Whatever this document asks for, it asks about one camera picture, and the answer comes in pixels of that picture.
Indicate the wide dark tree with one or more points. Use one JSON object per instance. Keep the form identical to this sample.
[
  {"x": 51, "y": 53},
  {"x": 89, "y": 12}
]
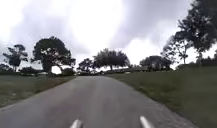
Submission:
[{"x": 111, "y": 58}]

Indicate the small dark tree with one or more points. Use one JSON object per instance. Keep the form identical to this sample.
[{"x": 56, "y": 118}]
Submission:
[{"x": 85, "y": 64}]

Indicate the grey asphalt path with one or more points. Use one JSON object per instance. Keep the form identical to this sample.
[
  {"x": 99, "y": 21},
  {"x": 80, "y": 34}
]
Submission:
[{"x": 102, "y": 103}]

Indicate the low wide tree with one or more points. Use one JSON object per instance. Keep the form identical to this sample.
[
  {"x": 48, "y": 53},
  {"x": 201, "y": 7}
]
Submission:
[{"x": 156, "y": 61}]

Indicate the broad dark tree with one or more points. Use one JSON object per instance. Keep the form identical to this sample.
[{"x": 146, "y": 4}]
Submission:
[{"x": 49, "y": 53}]

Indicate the robot's own part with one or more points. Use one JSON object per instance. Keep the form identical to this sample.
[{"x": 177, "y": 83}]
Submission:
[
  {"x": 75, "y": 124},
  {"x": 145, "y": 122}
]

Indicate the slender tree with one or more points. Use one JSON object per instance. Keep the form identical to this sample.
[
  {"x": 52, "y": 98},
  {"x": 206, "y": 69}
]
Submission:
[{"x": 177, "y": 43}]

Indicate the grass slope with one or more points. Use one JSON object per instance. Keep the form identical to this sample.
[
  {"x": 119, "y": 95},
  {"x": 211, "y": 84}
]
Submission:
[{"x": 186, "y": 90}]

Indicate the thin spreading tree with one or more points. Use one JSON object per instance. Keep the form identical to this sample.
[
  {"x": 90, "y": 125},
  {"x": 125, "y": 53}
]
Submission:
[{"x": 16, "y": 55}]

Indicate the tall dark tree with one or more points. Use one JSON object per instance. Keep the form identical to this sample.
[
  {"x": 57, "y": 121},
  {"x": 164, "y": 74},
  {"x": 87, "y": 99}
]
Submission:
[{"x": 206, "y": 23}]

